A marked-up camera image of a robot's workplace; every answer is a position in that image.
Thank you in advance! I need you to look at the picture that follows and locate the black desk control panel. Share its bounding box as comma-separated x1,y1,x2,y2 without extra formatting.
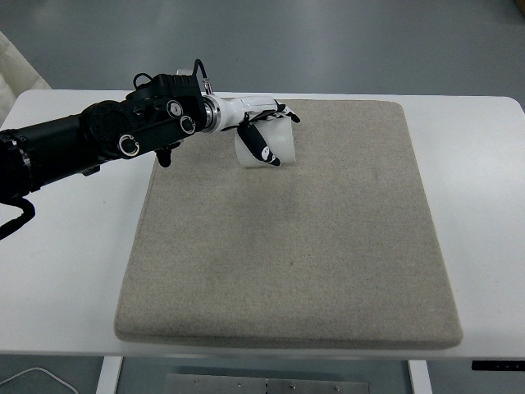
471,360,525,372

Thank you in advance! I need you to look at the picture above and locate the white table leg left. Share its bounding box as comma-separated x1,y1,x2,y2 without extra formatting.
95,356,123,394

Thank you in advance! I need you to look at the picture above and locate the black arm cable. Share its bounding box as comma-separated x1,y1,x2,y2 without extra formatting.
0,198,36,241

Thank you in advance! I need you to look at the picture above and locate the beige fabric mat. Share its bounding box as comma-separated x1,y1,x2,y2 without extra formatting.
114,100,463,350

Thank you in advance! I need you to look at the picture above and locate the white floor cable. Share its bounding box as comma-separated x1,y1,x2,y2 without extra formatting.
0,367,79,394

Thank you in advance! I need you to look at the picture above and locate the white table leg right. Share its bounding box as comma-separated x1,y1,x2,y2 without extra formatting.
408,360,433,394

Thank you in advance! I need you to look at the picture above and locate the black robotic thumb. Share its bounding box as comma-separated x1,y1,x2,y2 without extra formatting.
237,121,281,167

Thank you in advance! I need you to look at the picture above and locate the white table leg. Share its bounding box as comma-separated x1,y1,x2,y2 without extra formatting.
95,356,123,394
408,360,433,394

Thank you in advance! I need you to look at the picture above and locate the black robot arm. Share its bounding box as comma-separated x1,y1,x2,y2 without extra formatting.
1,60,299,201

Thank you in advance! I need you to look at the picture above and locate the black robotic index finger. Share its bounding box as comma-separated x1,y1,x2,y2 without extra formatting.
282,107,300,123

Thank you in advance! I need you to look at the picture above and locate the white ribbed cup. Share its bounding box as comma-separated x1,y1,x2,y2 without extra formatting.
234,117,296,167

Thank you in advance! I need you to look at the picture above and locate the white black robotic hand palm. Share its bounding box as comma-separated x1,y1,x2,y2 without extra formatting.
211,96,279,132

